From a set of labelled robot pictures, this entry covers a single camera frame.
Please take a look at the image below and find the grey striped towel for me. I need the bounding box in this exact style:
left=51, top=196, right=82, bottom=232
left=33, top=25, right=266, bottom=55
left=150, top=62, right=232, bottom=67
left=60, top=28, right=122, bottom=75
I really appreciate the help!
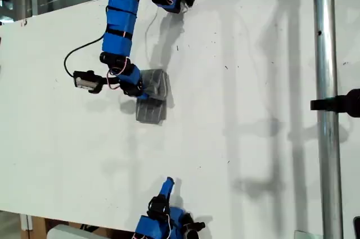
left=134, top=68, right=171, bottom=125

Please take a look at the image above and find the white box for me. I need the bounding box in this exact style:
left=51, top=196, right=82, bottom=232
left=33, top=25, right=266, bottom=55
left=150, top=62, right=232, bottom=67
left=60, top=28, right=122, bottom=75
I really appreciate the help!
left=46, top=223, right=113, bottom=239

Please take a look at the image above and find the wooden table leg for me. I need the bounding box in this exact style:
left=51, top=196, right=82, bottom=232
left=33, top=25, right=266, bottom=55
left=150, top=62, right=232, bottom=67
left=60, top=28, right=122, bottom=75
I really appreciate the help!
left=29, top=216, right=48, bottom=239

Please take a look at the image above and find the black clamp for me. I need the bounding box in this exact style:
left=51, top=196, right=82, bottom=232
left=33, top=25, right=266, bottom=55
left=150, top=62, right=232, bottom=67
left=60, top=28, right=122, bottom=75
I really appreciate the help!
left=310, top=88, right=360, bottom=118

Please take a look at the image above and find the black camera stalk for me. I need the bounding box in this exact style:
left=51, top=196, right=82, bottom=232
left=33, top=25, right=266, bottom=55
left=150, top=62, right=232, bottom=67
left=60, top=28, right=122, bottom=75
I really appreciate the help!
left=100, top=75, right=122, bottom=85

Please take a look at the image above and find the black camera box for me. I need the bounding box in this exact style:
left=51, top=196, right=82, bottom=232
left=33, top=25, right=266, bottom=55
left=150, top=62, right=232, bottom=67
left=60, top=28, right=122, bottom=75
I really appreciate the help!
left=182, top=213, right=206, bottom=239
left=73, top=70, right=103, bottom=94

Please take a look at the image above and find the black camera cable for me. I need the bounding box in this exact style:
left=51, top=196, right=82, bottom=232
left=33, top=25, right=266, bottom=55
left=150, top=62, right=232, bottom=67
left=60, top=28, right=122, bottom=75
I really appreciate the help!
left=64, top=35, right=106, bottom=78

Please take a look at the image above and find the steel post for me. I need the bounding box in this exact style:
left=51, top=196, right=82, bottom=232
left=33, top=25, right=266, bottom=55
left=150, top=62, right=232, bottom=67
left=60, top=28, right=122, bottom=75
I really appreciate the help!
left=312, top=0, right=345, bottom=239

